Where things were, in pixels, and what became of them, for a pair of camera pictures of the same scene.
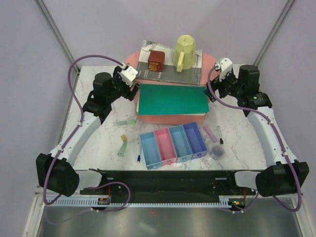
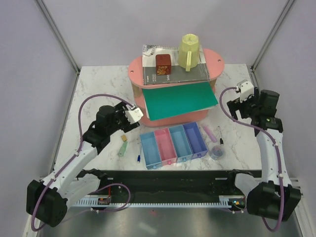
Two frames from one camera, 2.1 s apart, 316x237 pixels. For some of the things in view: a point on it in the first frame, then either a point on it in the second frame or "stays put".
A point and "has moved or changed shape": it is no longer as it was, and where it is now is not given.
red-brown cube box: [155, 60] -> [163, 64]
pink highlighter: [211, 135] stays put
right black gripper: [217, 84] -> [236, 104]
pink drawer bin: [167, 150] stays put
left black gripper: [129, 94] -> [119, 109]
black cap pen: [221, 140] stays put
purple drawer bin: [195, 139] stays put
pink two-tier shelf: [208, 61] has moved or changed shape
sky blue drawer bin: [181, 143] stays put
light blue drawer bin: [150, 150] stays put
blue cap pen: [139, 156] stays put
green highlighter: [123, 149] stays put
